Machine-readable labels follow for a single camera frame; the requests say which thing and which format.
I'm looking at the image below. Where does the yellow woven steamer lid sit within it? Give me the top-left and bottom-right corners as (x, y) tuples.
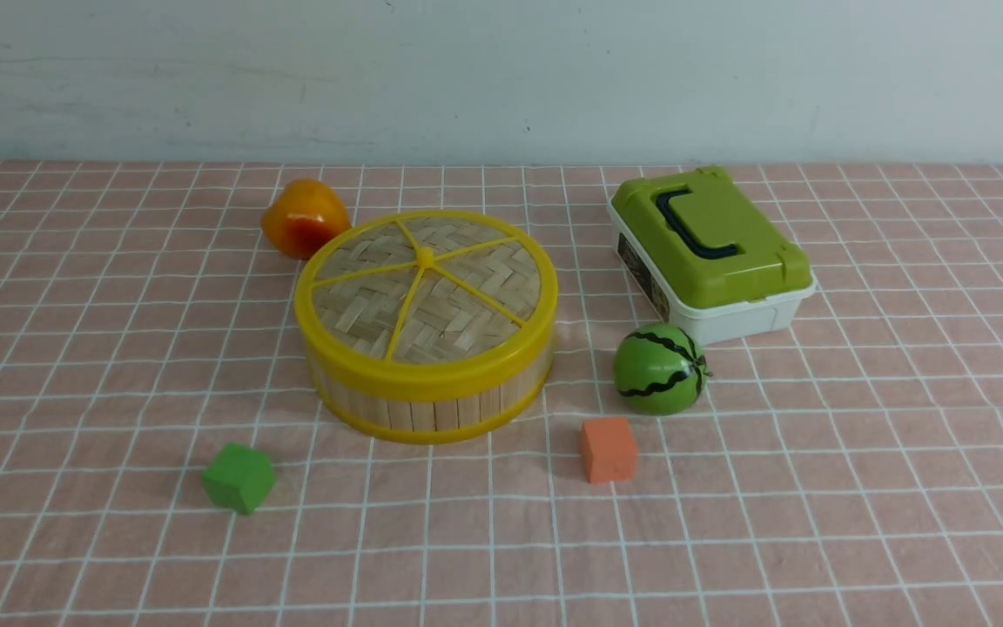
(295, 210), (560, 402)

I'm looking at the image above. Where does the green foam cube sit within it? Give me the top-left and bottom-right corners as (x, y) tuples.
(200, 443), (276, 516)

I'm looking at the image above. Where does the green white plastic box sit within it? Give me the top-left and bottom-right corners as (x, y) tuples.
(609, 166), (818, 346)

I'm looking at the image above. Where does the bamboo steamer basket yellow rim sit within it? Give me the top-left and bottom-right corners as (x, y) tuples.
(306, 328), (554, 445)

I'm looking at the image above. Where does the orange foam cube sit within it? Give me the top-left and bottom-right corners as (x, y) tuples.
(580, 417), (638, 484)

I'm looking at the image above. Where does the green toy watermelon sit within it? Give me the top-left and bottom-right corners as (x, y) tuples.
(613, 324), (712, 416)

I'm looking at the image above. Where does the orange yellow toy mango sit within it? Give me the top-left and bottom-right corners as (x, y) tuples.
(261, 179), (352, 260)

